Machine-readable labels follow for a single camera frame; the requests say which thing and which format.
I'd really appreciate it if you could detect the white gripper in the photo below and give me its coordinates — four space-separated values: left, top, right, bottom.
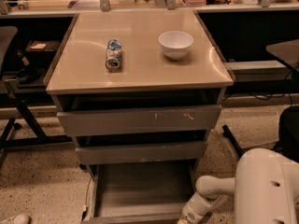
178 192 228 224

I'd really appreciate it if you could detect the grey bottom drawer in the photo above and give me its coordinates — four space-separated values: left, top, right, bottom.
81 161 194 224

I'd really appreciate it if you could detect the grey drawer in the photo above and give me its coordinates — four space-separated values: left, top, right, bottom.
81 161 194 224
56 89 222 137
76 131 207 165

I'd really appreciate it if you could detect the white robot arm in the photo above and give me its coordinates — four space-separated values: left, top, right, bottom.
177 148 299 224

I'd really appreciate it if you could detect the grey middle drawer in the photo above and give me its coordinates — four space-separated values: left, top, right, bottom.
76 131 207 165

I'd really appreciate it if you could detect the grey top drawer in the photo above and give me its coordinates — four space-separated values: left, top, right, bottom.
56 89 222 137

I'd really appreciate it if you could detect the grey drawer cabinet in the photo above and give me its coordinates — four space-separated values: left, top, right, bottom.
43 8 236 179

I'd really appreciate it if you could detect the black metal floor bar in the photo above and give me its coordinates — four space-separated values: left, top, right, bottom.
222 125 244 157

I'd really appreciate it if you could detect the black office chair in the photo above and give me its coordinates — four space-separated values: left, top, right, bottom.
275 105 299 162

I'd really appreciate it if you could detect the white ceramic bowl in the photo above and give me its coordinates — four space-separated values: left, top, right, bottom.
158 31 193 60

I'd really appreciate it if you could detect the white sneaker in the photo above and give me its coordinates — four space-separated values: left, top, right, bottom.
0 214 31 224

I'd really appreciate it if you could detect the blue white drink can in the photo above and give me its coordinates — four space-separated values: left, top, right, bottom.
106 39 121 72

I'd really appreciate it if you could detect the black box with label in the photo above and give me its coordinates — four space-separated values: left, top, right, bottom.
25 40 60 68

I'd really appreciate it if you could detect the white floor cable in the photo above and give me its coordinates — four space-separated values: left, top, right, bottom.
81 178 93 222

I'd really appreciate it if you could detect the black table frame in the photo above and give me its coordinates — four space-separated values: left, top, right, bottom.
0 79 72 163

